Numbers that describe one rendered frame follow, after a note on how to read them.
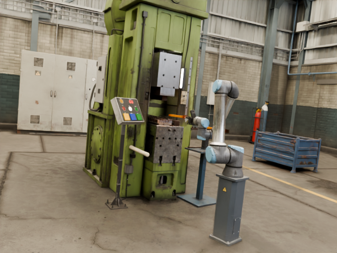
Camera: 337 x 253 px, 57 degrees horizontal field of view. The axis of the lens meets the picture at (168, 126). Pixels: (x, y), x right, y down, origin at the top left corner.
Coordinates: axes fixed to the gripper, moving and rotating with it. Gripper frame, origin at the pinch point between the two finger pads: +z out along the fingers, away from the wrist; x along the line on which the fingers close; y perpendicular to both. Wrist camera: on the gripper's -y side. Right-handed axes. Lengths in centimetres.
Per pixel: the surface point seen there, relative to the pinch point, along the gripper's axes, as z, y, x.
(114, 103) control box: 26, -7, -74
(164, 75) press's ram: 43, -44, -9
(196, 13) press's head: 52, -126, 31
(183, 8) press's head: 52, -127, 12
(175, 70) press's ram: 42, -52, 5
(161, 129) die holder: 35.4, 19.3, -9.4
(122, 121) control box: 13, 11, -68
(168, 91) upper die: 42.1, -26.1, -1.2
